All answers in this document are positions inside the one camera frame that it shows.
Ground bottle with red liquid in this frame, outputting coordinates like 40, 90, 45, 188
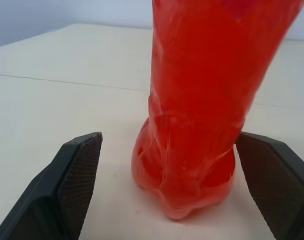
131, 0, 304, 222

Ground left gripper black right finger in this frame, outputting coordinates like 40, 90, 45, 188
234, 131, 304, 240

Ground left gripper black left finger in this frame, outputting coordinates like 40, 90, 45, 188
0, 131, 103, 240

